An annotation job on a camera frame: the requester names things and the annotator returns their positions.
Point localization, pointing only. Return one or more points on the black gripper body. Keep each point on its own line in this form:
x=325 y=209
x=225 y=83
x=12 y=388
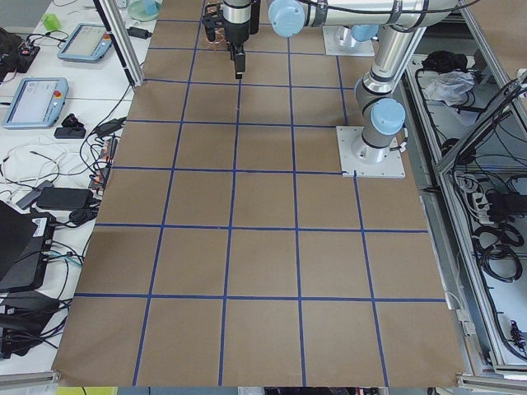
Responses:
x=238 y=34

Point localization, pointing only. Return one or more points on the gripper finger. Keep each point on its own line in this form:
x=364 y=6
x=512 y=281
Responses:
x=237 y=54

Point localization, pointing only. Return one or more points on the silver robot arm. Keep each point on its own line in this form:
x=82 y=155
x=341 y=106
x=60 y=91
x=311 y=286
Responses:
x=350 y=36
x=403 y=22

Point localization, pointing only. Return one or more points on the green plate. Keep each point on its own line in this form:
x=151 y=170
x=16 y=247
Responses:
x=144 y=10

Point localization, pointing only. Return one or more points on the blue teach pendant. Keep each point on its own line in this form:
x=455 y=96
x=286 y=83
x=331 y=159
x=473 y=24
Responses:
x=88 y=43
x=37 y=103

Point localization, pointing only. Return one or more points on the green box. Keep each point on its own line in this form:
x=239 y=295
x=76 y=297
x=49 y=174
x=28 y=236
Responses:
x=50 y=22

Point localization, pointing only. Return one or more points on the crumpled white cloth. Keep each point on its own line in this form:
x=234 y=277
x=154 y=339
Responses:
x=452 y=87

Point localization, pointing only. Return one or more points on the black power brick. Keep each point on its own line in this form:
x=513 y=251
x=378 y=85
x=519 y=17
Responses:
x=65 y=199

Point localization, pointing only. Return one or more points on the black laptop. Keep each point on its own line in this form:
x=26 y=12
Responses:
x=25 y=238

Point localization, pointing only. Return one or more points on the copper wire wine basket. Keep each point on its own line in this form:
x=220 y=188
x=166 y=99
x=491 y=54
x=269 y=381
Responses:
x=220 y=43

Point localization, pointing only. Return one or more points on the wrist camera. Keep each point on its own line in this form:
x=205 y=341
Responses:
x=212 y=20

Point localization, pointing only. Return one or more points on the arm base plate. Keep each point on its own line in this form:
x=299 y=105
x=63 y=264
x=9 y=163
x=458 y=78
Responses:
x=357 y=159
x=334 y=48

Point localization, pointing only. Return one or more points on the aluminium frame post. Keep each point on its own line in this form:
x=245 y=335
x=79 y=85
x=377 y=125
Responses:
x=114 y=24

